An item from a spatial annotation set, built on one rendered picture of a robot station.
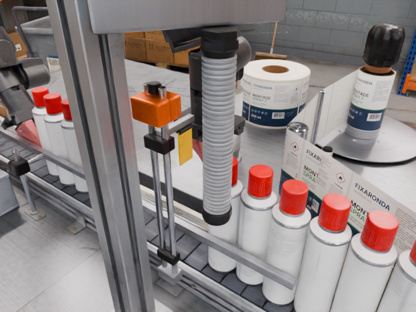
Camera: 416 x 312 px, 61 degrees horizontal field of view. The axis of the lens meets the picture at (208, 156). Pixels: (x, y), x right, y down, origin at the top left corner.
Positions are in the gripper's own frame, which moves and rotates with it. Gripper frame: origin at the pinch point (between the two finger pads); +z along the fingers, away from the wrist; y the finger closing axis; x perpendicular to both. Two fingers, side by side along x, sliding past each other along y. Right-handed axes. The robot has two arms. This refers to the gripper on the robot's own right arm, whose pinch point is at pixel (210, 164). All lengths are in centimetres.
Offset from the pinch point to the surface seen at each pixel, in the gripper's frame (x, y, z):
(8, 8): -208, 463, 44
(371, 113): -49, -16, 6
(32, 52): -102, 237, 40
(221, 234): 9.2, -8.5, 4.4
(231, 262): 8.1, -9.7, 11.0
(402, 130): -61, -24, 14
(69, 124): 7.6, 27.8, -3.5
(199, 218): 3.5, 0.2, 9.9
